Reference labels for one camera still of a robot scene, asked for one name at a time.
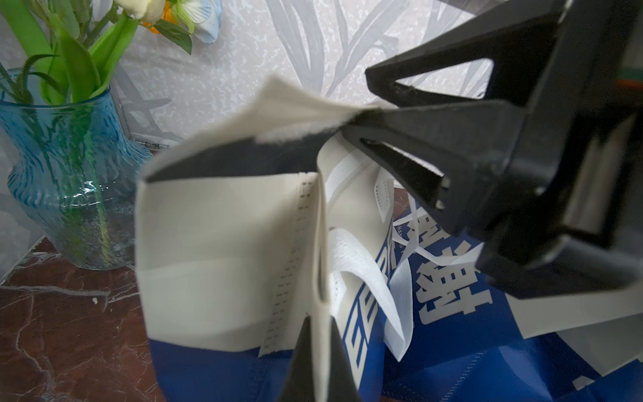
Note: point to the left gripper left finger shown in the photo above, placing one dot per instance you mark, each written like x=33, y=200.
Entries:
x=299, y=384

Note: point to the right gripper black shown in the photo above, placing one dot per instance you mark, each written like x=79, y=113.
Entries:
x=575, y=173

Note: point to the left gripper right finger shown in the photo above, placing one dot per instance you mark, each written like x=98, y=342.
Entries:
x=341, y=386

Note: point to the takeout bag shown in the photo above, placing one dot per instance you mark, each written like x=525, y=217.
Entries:
x=248, y=228
x=467, y=345

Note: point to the blue glass vase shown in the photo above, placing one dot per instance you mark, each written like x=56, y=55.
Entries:
x=76, y=176

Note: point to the artificial flower bouquet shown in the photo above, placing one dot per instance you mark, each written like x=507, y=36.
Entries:
x=74, y=47

